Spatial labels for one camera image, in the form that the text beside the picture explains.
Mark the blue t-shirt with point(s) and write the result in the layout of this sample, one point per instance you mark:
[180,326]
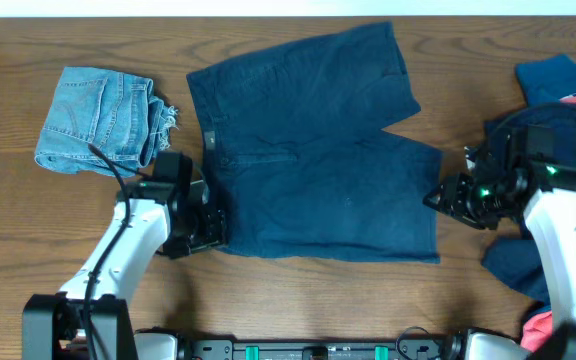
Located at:
[548,81]

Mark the folded light blue denim shorts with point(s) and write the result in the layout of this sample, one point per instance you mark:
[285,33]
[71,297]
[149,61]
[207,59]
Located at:
[116,112]

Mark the dark navy shorts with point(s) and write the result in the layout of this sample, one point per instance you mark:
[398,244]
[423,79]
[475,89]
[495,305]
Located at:
[297,150]

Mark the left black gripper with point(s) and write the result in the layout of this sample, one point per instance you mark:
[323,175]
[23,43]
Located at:
[215,232]

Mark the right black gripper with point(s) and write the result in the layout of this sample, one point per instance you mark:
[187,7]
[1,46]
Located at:
[454,200]

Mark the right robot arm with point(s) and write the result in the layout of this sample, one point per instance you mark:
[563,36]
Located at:
[528,186]

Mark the red t-shirt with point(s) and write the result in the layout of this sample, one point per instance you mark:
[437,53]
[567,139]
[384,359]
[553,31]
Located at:
[539,327]

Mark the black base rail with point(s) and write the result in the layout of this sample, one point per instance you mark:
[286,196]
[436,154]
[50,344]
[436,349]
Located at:
[293,350]

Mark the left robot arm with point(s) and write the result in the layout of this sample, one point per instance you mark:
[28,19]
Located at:
[167,213]

